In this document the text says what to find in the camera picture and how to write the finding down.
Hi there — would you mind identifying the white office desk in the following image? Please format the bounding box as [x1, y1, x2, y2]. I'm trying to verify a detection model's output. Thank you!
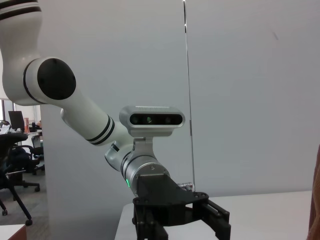
[0, 129, 43, 139]

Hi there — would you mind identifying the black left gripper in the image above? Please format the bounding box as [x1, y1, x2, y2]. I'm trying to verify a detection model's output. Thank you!
[131, 174, 232, 240]

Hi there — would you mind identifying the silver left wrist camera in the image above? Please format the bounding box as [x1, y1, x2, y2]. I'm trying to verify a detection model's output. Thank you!
[119, 105, 186, 161]

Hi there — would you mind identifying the small black office chair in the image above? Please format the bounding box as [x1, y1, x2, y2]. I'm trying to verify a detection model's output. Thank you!
[30, 136, 46, 176]

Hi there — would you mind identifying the brown wooden table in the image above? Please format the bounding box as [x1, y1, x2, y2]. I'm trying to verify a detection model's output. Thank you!
[0, 223, 27, 240]

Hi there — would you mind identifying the large black office chair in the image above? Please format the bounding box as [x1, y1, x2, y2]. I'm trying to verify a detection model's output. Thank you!
[0, 131, 41, 226]

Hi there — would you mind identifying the black computer monitor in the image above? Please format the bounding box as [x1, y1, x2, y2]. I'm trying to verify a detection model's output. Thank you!
[8, 110, 26, 132]

